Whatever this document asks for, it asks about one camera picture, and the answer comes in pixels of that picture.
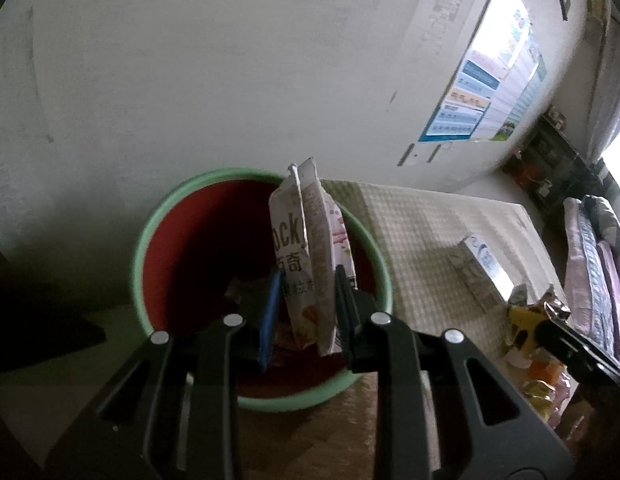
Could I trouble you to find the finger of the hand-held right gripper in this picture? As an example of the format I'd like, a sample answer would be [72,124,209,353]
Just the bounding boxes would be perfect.
[542,300,572,327]

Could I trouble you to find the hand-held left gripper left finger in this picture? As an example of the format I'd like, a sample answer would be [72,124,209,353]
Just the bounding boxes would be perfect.
[45,265,283,480]

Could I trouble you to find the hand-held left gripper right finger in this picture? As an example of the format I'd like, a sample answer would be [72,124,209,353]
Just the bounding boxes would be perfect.
[334,264,576,480]

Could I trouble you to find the yellow snack wrapper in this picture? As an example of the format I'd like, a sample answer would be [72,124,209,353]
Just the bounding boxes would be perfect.
[506,287,556,350]

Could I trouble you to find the white snack packet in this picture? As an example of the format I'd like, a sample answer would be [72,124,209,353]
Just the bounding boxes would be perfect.
[267,157,358,357]

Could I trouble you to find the white and blue milk carton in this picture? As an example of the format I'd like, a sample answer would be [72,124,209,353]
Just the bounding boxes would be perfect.
[449,235,516,315]

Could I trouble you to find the green and red waste bin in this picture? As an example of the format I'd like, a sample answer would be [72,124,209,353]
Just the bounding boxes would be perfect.
[131,167,393,412]

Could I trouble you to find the bed with striped bedding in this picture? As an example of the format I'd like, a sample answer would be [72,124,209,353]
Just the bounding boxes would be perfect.
[562,195,620,367]

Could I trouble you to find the orange snack wrapper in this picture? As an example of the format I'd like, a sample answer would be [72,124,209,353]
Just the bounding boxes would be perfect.
[507,347,571,427]

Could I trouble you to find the peach fleece blanket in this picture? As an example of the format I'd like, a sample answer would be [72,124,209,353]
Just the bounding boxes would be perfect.
[235,372,383,480]

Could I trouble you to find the bright window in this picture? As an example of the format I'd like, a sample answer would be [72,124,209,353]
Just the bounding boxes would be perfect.
[602,125,620,198]

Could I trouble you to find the dark storage shelf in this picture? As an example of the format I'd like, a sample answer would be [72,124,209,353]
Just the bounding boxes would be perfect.
[502,105,611,211]

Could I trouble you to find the grey curtain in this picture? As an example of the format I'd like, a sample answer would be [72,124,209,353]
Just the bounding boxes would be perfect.
[585,10,620,161]

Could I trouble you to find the green bordered wall poster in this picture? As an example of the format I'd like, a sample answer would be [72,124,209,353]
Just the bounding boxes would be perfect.
[491,35,548,142]

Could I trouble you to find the blue chart wall poster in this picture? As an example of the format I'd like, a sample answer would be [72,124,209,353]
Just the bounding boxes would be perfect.
[418,0,533,143]

